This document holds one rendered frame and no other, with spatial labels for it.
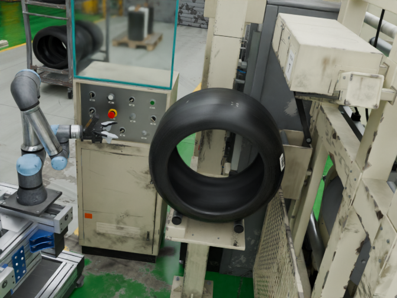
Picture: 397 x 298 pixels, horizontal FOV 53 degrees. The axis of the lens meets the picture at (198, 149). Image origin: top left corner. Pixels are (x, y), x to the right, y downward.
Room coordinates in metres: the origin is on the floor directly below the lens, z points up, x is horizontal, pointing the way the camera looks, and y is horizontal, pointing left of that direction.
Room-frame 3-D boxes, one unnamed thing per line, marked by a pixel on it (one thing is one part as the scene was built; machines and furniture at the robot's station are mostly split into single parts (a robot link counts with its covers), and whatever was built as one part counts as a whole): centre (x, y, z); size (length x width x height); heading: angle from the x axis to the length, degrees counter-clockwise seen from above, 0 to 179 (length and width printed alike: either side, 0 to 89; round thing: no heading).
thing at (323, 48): (1.48, -0.38, 1.71); 0.61 x 0.25 x 0.15; 179
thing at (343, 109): (1.80, -0.72, 1.30); 0.83 x 0.13 x 0.08; 179
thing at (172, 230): (1.62, 0.06, 0.84); 0.36 x 0.09 x 0.06; 179
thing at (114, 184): (2.30, 0.46, 0.63); 0.56 x 0.41 x 1.27; 89
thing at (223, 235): (1.62, -0.08, 0.80); 0.37 x 0.36 x 0.02; 89
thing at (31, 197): (1.73, 0.85, 0.77); 0.15 x 0.15 x 0.10
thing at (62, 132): (1.89, 0.74, 1.04); 0.11 x 0.08 x 0.09; 105
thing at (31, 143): (1.86, 0.88, 1.09); 0.15 x 0.12 x 0.55; 15
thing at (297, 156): (1.83, -0.47, 1.05); 0.20 x 0.15 x 0.30; 179
